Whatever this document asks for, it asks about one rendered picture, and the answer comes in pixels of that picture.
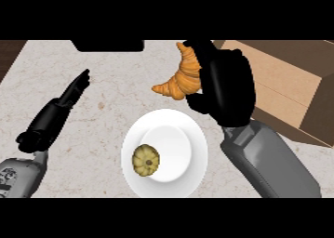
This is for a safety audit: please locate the brown cardboard box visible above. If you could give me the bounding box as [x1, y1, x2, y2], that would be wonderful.
[211, 39, 334, 149]

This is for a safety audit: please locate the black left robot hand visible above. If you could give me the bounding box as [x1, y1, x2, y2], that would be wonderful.
[15, 68, 90, 154]

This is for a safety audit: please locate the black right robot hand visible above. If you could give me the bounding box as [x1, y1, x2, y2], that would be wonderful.
[181, 39, 257, 128]

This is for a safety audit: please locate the golden croissant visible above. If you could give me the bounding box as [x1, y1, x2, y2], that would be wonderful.
[149, 42, 205, 101]

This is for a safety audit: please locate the white plate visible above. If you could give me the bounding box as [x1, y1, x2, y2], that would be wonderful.
[119, 108, 208, 199]

